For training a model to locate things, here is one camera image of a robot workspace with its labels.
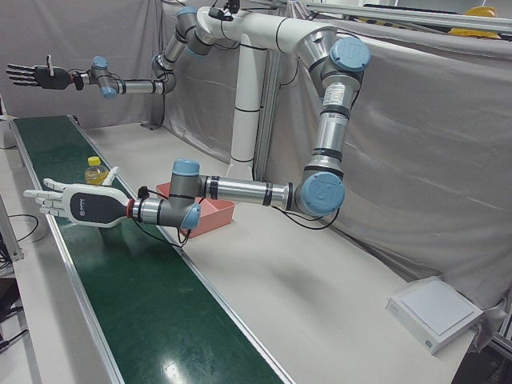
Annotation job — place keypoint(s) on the aluminium profile leg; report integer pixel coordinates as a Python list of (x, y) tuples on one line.
[(10, 232)]

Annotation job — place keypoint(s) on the green conveyor belt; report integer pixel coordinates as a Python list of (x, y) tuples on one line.
[(140, 288)]

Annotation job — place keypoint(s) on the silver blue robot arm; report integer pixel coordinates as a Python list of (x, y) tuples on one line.
[(240, 188), (140, 86)]

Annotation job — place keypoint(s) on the aluminium frame post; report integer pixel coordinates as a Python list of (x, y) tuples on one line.
[(267, 120)]

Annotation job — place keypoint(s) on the dexterous robot hand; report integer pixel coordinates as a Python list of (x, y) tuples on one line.
[(92, 204), (50, 78)]

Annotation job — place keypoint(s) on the flat white box device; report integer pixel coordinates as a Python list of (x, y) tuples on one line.
[(436, 314)]

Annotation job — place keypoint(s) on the black head camera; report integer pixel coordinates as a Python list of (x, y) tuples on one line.
[(220, 13)]

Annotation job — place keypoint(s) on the aluminium overhead beam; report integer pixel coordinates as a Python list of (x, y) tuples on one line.
[(400, 14)]

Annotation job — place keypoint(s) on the grey backdrop curtain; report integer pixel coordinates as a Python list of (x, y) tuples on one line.
[(80, 40)]

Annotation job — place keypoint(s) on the orange juice bottle yellow cap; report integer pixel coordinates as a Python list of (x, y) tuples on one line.
[(96, 174)]

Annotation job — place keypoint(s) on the pink plastic basket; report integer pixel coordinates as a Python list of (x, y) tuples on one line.
[(218, 212)]

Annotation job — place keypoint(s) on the yellow hard hat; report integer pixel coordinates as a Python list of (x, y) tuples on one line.
[(474, 33), (482, 11)]

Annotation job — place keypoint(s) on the grey side curtain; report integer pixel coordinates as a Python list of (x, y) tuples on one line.
[(440, 140)]

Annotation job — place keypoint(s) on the white robot torso column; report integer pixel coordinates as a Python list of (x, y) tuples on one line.
[(246, 100)]

